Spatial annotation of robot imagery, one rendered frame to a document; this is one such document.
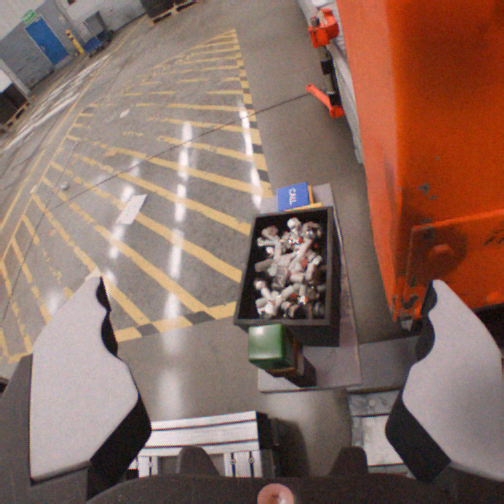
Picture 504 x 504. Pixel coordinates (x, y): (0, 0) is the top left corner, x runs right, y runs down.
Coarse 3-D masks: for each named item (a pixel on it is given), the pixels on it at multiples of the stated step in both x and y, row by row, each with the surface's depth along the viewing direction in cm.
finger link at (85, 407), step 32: (96, 288) 10; (64, 320) 9; (96, 320) 9; (32, 352) 7; (64, 352) 7; (96, 352) 7; (32, 384) 6; (64, 384) 6; (96, 384) 7; (128, 384) 7; (32, 416) 6; (64, 416) 6; (96, 416) 6; (128, 416) 6; (32, 448) 5; (64, 448) 5; (96, 448) 5; (128, 448) 6
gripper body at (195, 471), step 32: (192, 448) 5; (352, 448) 5; (128, 480) 4; (160, 480) 4; (192, 480) 4; (224, 480) 4; (256, 480) 4; (288, 480) 4; (320, 480) 4; (352, 480) 4; (384, 480) 4; (416, 480) 4
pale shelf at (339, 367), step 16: (320, 192) 66; (272, 208) 68; (336, 224) 59; (352, 304) 50; (352, 320) 48; (352, 336) 47; (304, 352) 48; (320, 352) 47; (336, 352) 46; (352, 352) 45; (320, 368) 46; (336, 368) 45; (352, 368) 44; (272, 384) 47; (288, 384) 46; (320, 384) 44; (336, 384) 43; (352, 384) 43
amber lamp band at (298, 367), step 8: (296, 344) 33; (296, 352) 33; (296, 360) 32; (280, 368) 32; (288, 368) 32; (296, 368) 32; (272, 376) 35; (280, 376) 34; (288, 376) 34; (296, 376) 34
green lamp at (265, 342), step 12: (276, 324) 30; (252, 336) 30; (264, 336) 30; (276, 336) 29; (288, 336) 30; (252, 348) 29; (264, 348) 29; (276, 348) 29; (288, 348) 30; (252, 360) 29; (264, 360) 29; (276, 360) 28; (288, 360) 29
